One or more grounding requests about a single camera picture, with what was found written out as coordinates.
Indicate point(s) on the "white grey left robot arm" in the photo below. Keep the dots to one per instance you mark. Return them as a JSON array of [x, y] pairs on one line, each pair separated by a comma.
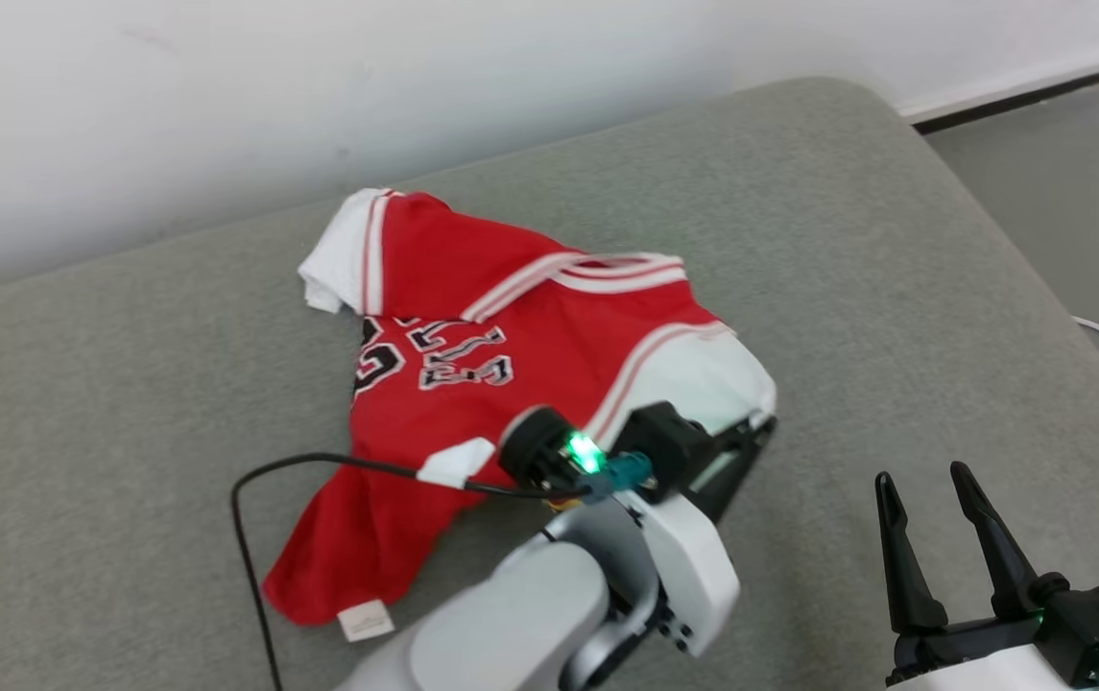
[[511, 624]]

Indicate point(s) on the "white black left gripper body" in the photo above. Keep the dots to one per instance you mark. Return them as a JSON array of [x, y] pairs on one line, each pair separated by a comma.
[[693, 566]]

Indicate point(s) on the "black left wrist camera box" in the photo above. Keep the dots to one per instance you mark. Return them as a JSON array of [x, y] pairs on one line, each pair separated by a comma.
[[659, 441]]

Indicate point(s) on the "red jersey with white sleeves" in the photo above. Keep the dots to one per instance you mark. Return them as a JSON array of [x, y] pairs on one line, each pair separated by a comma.
[[511, 326]]

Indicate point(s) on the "wall baseboard strip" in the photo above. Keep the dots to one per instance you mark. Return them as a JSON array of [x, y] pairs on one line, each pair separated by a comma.
[[1039, 96]]

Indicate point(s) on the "grey fabric sofa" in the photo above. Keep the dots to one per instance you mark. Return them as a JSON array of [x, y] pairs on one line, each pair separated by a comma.
[[799, 240]]

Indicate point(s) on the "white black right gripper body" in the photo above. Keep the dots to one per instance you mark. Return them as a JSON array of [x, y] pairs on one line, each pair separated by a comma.
[[971, 662]]

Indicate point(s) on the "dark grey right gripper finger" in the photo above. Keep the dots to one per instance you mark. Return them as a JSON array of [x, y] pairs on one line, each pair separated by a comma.
[[1008, 576], [909, 595]]

